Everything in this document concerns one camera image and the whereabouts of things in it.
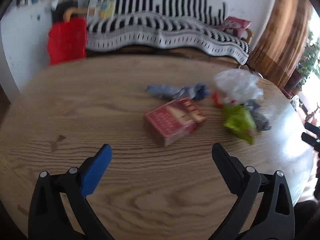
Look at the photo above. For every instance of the blue plastic wrapper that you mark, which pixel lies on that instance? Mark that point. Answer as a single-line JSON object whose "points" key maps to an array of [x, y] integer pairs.
{"points": [[160, 91]]}

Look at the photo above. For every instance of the white cabinet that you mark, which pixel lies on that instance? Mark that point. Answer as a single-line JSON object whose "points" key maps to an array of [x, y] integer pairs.
{"points": [[25, 45]]}

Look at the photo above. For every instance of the black speaker box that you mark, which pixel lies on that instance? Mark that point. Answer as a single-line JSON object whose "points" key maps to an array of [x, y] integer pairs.
{"points": [[63, 8]]}

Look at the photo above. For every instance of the red plastic chair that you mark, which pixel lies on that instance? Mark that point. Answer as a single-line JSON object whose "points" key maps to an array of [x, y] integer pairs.
{"points": [[67, 40]]}

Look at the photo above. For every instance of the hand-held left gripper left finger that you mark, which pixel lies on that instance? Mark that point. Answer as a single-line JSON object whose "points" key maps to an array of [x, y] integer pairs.
{"points": [[96, 172]]}

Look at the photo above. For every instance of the potted green plant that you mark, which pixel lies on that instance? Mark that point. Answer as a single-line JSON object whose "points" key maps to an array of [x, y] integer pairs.
{"points": [[308, 62]]}

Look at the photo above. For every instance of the yellow green carton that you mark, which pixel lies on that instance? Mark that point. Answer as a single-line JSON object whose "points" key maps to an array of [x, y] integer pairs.
{"points": [[240, 122]]}

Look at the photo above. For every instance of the wooden sofa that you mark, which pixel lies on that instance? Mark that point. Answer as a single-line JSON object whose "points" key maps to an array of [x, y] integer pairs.
{"points": [[175, 51]]}

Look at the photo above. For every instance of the brown curtain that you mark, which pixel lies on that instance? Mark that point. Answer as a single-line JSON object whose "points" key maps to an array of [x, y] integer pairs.
{"points": [[282, 35]]}

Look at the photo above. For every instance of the pink cartoon cushion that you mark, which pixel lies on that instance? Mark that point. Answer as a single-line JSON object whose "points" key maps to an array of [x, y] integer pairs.
{"points": [[236, 26]]}

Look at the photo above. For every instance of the clear plastic bag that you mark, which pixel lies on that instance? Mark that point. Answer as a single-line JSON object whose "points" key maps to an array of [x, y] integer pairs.
{"points": [[237, 85]]}

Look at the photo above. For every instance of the colourful children's book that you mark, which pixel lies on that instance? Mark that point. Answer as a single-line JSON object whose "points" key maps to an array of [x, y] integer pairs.
{"points": [[106, 9]]}

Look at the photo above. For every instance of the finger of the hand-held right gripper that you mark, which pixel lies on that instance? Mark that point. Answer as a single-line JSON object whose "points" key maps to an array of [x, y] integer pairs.
{"points": [[311, 140], [313, 128]]}

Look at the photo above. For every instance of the red cardboard box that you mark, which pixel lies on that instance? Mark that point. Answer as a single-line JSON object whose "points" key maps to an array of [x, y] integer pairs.
{"points": [[175, 122]]}

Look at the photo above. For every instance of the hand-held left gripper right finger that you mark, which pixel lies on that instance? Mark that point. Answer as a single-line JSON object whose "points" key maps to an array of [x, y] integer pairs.
{"points": [[226, 166]]}

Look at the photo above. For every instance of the grey foil wrapper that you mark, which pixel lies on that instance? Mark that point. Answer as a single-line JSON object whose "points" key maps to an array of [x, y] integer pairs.
{"points": [[258, 116]]}

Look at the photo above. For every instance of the black white striped blanket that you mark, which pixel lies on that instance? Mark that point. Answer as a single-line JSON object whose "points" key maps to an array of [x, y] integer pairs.
{"points": [[170, 30]]}

